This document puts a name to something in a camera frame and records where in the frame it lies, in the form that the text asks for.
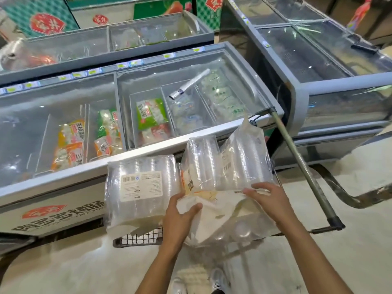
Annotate person's right hand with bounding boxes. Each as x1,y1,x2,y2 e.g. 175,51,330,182
243,182,295,226

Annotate person's left hand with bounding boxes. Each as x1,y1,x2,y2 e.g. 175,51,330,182
162,193,203,252

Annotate white translucent plastic bag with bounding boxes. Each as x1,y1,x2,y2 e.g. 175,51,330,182
176,189,280,247

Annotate person's right forearm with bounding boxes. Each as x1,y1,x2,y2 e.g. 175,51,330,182
276,216,353,294

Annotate person's left forearm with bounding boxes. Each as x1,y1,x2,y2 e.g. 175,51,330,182
135,242,191,294

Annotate tall clear cup pack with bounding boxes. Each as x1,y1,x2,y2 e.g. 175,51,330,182
219,116,274,193

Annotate clear cup pack orange label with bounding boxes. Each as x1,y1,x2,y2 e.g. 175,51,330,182
180,135,222,196

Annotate clear cup pack white label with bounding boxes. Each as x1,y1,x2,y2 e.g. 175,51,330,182
104,154,184,239

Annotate person's right shoe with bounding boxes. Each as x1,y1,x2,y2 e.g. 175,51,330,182
209,267,231,294

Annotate red frozen food packet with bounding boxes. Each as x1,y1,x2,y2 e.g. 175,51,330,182
140,123,172,145

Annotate clear frozen food packets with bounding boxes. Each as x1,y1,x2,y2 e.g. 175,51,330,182
170,96,204,133

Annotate white green frozen food packets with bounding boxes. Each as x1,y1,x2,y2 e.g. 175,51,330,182
200,73,247,120

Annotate green frozen food packet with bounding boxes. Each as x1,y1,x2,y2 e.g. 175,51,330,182
136,98,169,131

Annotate green orange frozen food packets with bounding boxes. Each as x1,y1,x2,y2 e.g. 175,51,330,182
94,109,124,157

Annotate roll of clear plastic bags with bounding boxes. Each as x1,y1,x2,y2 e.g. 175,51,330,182
168,68,211,101

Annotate grey curved glass freezer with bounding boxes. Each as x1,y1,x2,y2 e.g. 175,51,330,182
219,0,392,165

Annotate grey chest freezer red logo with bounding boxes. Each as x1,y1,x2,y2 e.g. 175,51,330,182
0,42,285,240

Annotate orange yellow frozen food packets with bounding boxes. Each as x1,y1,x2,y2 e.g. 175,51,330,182
51,120,85,172

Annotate row of yellow price labels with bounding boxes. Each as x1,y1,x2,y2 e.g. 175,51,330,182
0,46,205,95

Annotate teal cardboard box red logo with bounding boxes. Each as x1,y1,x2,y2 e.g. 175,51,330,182
196,0,231,31
0,0,81,39

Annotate green food poster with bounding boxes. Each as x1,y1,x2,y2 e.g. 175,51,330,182
133,0,193,20

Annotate brown cardboard boxes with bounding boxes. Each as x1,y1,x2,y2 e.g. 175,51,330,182
324,0,392,41

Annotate red colourful hanging packet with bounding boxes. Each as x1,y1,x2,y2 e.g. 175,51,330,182
347,0,375,31

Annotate crumpled clear plastic bag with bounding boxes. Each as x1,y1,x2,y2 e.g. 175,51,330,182
0,38,57,71

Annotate wire shopping cart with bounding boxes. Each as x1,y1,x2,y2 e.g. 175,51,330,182
112,107,346,249

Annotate grey metal floor rail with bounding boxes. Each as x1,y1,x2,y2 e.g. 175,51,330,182
311,163,392,209

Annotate black freezer lid handle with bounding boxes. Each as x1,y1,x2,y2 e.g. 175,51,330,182
350,42,379,55

